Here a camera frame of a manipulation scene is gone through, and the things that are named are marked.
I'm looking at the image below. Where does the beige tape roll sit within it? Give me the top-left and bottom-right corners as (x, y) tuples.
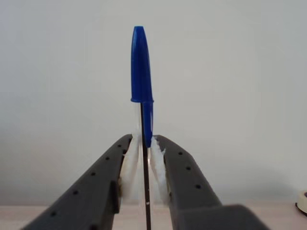
(295, 190), (307, 215)

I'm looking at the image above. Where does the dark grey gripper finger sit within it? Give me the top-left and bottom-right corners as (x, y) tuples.
(23, 129), (143, 230)
(149, 134), (267, 230)

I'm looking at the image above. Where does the blue capped ballpoint pen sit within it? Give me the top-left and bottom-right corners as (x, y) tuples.
(130, 25), (155, 230)

